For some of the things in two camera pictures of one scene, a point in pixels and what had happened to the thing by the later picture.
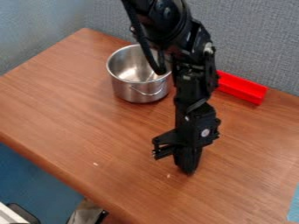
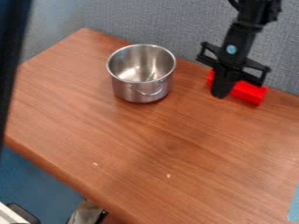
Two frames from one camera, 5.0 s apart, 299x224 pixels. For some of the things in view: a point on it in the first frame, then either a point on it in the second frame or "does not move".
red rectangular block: (241, 88) does not move
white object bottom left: (9, 216) does not move
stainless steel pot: (137, 81) does not move
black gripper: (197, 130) -> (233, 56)
